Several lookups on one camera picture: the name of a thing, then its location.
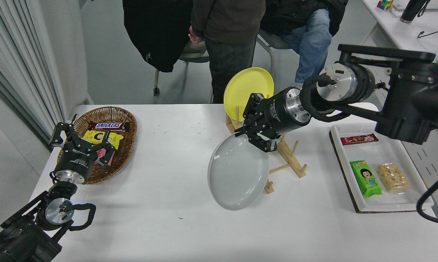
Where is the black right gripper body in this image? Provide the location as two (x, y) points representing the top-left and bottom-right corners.
(257, 88), (296, 136)

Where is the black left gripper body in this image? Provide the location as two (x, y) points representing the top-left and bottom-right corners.
(54, 144), (98, 179)

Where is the grey plate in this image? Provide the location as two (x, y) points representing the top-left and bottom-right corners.
(207, 132), (269, 211)

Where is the yellow plate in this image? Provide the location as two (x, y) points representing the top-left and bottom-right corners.
(223, 67), (275, 121)

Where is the wooden plate rack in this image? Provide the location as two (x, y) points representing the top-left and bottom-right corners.
(225, 106), (307, 194)

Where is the standing person's hand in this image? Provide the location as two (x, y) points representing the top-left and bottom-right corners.
(188, 25), (204, 45)

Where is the pink snack packet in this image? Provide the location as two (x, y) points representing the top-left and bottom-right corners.
(93, 146), (115, 167)

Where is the brown wicker basket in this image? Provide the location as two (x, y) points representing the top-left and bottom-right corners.
(57, 106), (137, 185)

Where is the yellow snack packet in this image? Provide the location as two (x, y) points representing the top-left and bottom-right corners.
(82, 130), (124, 150)

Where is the Snickers chocolate bar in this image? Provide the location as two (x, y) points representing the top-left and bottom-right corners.
(87, 121), (130, 132)

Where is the standing person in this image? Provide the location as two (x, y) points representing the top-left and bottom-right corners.
(190, 0), (267, 104)

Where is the grey chair with person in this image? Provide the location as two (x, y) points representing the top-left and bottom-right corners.
(256, 30), (292, 73)

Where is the seated person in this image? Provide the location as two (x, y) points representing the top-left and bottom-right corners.
(260, 0), (348, 88)

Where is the grey chair with jacket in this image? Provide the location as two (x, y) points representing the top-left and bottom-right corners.
(153, 40), (210, 97)

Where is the white rectangular tray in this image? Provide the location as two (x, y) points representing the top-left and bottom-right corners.
(330, 122), (434, 213)

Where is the red snack bar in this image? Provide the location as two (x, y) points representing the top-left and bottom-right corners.
(340, 133), (379, 146)

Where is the white curtain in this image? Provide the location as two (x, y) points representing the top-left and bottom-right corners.
(0, 0), (66, 150)

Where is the green snack packet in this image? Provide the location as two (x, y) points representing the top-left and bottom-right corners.
(349, 160), (382, 198)

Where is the black jacket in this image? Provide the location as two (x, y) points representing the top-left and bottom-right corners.
(122, 0), (194, 73)

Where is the clear bag of puffed snacks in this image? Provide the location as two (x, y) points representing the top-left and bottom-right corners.
(375, 163), (410, 193)

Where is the white side desk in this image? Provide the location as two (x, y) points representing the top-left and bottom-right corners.
(361, 0), (438, 241)

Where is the black thermos bottle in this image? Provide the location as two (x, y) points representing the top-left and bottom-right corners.
(399, 0), (429, 24)

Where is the white flat device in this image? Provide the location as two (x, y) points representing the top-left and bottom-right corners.
(391, 0), (438, 11)

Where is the black cable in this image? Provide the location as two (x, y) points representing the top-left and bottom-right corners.
(417, 30), (438, 42)

